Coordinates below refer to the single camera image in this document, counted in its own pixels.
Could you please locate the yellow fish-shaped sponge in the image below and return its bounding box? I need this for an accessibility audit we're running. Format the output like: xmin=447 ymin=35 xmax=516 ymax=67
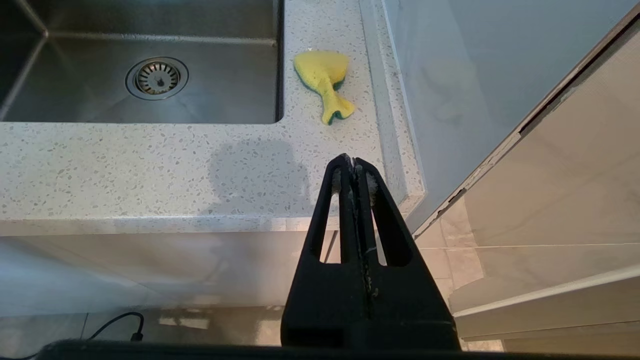
xmin=293 ymin=50 xmax=356 ymax=126

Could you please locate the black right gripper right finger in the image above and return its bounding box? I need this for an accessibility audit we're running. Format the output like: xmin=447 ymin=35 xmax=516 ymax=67
xmin=354 ymin=157 xmax=462 ymax=351

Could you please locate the thin black floor cable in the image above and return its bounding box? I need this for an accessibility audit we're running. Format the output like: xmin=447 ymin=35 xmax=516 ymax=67
xmin=0 ymin=312 xmax=146 ymax=360

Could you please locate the stainless steel sink basin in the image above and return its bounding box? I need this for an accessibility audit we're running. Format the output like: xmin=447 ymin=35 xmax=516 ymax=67
xmin=0 ymin=0 xmax=285 ymax=125

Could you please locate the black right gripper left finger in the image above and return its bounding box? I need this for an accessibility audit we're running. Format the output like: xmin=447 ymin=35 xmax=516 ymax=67
xmin=281 ymin=153 xmax=372 ymax=351

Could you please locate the round metal drain strainer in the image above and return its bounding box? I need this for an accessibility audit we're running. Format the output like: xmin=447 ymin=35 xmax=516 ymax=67
xmin=125 ymin=56 xmax=190 ymax=101

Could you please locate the beige glossy cabinet panel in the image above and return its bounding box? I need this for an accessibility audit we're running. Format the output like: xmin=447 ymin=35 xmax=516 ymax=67
xmin=412 ymin=5 xmax=640 ymax=357

